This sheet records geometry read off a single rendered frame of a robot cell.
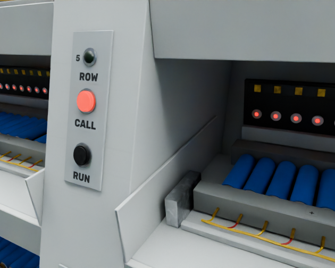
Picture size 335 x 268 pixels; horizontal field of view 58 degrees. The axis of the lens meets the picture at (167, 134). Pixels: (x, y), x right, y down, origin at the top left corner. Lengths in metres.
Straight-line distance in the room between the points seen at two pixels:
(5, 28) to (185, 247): 0.27
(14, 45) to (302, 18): 0.26
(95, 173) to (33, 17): 0.15
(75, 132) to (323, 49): 0.18
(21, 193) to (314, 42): 0.31
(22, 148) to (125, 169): 0.22
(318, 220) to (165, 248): 0.12
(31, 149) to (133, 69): 0.22
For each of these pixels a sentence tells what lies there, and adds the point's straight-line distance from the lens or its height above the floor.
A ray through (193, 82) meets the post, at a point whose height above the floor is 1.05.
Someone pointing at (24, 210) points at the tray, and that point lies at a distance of 0.34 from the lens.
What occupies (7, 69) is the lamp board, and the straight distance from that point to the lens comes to 0.61.
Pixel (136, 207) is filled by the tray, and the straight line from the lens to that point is 0.24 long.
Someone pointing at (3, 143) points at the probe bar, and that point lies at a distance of 0.45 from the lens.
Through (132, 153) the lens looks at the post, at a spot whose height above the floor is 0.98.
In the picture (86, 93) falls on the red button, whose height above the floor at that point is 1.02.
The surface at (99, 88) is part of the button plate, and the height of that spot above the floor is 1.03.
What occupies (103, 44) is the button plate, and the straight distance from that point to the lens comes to 0.24.
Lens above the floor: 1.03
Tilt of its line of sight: 6 degrees down
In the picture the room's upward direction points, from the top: 6 degrees clockwise
